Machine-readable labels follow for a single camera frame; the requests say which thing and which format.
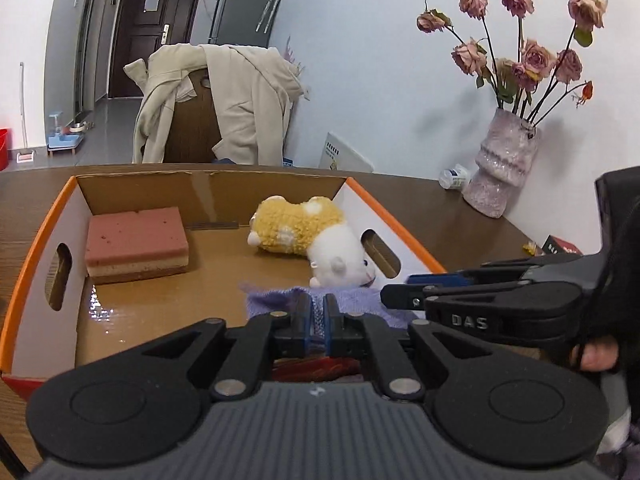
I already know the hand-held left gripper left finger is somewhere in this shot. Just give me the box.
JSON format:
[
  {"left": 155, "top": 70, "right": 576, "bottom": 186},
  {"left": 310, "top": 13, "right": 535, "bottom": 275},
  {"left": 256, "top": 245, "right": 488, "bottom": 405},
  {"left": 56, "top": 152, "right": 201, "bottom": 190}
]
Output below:
[{"left": 119, "top": 292, "right": 314, "bottom": 402}]

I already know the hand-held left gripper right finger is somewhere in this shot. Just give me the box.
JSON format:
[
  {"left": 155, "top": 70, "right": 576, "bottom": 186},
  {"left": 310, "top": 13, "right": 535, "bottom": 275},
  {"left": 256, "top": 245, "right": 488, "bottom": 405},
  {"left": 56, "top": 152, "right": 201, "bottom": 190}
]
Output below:
[{"left": 322, "top": 293, "right": 507, "bottom": 402}]

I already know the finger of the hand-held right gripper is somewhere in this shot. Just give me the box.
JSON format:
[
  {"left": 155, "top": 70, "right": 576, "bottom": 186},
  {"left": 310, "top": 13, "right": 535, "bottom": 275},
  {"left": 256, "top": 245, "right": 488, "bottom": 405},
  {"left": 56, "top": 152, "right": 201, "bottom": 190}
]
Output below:
[
  {"left": 406, "top": 254, "right": 584, "bottom": 287},
  {"left": 381, "top": 279, "right": 582, "bottom": 312}
]

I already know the purple knit cloth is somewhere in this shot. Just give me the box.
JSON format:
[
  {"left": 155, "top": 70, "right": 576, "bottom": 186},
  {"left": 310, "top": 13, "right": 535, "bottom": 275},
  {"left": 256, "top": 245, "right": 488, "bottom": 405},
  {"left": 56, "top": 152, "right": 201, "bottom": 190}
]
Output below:
[{"left": 240, "top": 282, "right": 426, "bottom": 336}]

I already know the red and orange cardboard box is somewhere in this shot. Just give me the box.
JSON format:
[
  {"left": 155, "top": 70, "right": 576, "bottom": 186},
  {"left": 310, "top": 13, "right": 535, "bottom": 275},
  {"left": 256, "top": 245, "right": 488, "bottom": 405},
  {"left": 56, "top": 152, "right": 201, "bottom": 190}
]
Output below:
[{"left": 0, "top": 170, "right": 448, "bottom": 403}]

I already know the person's right hand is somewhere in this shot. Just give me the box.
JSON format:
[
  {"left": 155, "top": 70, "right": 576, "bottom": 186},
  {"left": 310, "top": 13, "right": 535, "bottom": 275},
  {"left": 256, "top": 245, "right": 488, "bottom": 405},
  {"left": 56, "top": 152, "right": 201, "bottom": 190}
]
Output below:
[{"left": 571, "top": 165, "right": 640, "bottom": 373}]

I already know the small red and black box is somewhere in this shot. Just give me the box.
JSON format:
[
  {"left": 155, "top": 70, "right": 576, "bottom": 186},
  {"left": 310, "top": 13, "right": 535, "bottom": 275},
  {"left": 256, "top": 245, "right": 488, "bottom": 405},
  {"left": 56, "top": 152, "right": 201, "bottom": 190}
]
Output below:
[{"left": 541, "top": 235, "right": 583, "bottom": 257}]

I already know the yellow and white hamster plush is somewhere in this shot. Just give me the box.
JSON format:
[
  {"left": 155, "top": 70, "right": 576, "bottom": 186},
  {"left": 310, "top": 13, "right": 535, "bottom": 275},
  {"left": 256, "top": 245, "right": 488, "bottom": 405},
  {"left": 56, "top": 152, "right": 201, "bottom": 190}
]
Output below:
[{"left": 247, "top": 195, "right": 377, "bottom": 289}]

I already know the white pill bottle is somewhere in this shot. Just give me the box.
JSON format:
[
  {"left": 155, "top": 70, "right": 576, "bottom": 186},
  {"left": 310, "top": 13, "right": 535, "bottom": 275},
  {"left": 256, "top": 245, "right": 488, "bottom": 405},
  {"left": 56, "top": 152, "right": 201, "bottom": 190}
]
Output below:
[{"left": 439, "top": 163, "right": 472, "bottom": 191}]

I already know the pink textured vase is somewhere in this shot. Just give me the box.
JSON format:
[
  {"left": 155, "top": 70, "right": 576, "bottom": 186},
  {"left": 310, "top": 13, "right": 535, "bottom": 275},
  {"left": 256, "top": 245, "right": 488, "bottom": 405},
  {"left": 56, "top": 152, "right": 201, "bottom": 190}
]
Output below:
[{"left": 462, "top": 107, "right": 543, "bottom": 219}]

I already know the pink sponge block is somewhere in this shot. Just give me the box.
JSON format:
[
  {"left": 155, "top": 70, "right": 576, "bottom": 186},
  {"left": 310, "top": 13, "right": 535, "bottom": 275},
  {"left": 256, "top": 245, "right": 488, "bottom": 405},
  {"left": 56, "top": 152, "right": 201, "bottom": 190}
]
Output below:
[{"left": 84, "top": 206, "right": 191, "bottom": 286}]

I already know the brown wooden chair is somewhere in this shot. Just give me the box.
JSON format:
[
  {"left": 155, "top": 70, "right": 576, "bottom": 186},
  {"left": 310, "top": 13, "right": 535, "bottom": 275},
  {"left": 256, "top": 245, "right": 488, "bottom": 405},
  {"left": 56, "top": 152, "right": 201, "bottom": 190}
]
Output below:
[{"left": 162, "top": 67, "right": 291, "bottom": 165}]

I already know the beige coat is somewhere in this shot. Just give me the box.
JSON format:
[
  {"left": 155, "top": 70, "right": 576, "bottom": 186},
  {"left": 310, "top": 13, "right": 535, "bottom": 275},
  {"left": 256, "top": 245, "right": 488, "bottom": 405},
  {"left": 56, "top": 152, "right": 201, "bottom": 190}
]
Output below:
[{"left": 123, "top": 42, "right": 311, "bottom": 166}]

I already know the blue pet feeding stand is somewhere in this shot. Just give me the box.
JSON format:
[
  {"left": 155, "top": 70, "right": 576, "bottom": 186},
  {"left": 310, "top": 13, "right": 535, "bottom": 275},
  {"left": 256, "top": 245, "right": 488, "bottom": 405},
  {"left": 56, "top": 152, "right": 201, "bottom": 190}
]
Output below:
[{"left": 47, "top": 110, "right": 94, "bottom": 157}]

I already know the grey refrigerator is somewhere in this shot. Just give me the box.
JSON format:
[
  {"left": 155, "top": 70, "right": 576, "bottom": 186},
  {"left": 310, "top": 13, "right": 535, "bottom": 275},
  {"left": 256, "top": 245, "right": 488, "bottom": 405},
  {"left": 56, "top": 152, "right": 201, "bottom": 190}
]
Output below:
[{"left": 207, "top": 0, "right": 292, "bottom": 49}]

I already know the dark brown door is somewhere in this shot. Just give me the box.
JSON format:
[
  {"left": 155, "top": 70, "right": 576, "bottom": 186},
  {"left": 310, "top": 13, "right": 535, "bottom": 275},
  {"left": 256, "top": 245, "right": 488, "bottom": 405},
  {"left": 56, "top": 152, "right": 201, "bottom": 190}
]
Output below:
[{"left": 107, "top": 0, "right": 208, "bottom": 101}]

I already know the white mop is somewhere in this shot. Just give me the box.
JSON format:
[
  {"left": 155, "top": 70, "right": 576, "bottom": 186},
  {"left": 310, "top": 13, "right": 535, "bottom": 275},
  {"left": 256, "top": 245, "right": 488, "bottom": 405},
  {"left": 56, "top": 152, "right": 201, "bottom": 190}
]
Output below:
[{"left": 16, "top": 62, "right": 36, "bottom": 164}]

